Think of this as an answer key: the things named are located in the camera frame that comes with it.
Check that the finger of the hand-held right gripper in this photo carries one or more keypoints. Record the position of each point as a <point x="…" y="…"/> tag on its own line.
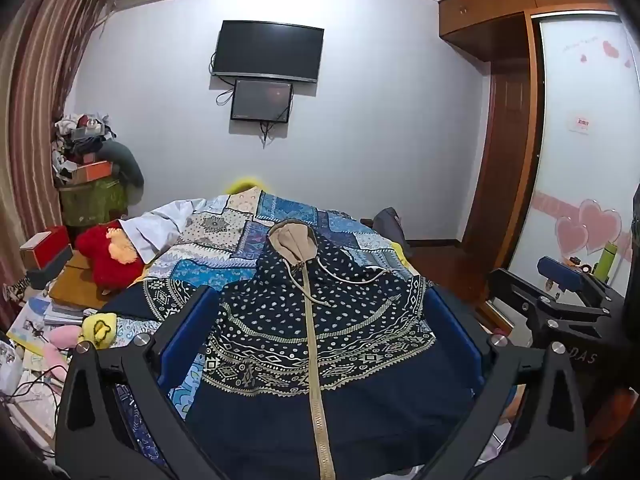
<point x="565" y="272"/>
<point x="515" y="295"/>

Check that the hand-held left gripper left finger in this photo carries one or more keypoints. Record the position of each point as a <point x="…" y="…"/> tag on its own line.
<point x="186" y="334"/>

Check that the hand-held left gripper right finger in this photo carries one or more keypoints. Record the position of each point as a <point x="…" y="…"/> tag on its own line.
<point x="452" y="331"/>

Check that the navy patterned zip hoodie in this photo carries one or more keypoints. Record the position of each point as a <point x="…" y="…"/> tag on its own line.
<point x="310" y="340"/>

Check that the pile of clothes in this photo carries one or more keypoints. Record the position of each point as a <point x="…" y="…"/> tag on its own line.
<point x="82" y="132"/>

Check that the green bottle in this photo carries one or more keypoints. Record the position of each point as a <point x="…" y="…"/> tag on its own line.
<point x="605" y="262"/>

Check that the yellow plush toy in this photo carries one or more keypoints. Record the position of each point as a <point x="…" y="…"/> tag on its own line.
<point x="99" y="331"/>

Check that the red plush toy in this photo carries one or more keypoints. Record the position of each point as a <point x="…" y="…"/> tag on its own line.
<point x="107" y="255"/>

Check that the blue patchwork bed blanket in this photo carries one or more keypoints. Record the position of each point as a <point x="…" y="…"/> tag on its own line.
<point x="235" y="232"/>

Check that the white shirt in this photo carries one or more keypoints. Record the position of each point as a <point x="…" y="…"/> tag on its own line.
<point x="155" y="225"/>

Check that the dark bag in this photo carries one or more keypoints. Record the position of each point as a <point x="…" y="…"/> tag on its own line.
<point x="392" y="227"/>

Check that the white heart-print sliding door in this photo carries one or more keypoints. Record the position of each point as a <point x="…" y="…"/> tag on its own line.
<point x="580" y="150"/>

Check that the pink plush toy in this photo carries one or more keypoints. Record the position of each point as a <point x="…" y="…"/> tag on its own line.
<point x="57" y="342"/>

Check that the brown wooden door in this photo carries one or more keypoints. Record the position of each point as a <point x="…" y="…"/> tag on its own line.
<point x="497" y="160"/>

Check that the stack of books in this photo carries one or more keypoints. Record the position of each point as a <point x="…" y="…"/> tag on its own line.
<point x="55" y="310"/>

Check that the grey box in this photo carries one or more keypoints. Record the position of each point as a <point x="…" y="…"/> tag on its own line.
<point x="50" y="269"/>

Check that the yellow cloth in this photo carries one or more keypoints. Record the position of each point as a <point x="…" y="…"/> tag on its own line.
<point x="245" y="185"/>

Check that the green cloth-covered cabinet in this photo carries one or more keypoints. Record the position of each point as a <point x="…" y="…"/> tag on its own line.
<point x="90" y="202"/>

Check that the red box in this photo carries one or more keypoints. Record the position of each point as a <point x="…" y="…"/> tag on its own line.
<point x="45" y="247"/>

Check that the orange box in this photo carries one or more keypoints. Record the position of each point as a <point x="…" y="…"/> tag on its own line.
<point x="90" y="171"/>

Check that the brown wooden wardrobe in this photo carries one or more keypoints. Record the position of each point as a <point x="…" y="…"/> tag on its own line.
<point x="500" y="15"/>

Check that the brown striped curtain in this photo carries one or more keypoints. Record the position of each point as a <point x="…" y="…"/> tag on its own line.
<point x="35" y="90"/>

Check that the small black wall monitor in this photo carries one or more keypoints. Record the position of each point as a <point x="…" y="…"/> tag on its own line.
<point x="261" y="100"/>

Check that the black wall television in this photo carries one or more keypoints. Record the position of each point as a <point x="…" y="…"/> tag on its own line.
<point x="267" y="50"/>

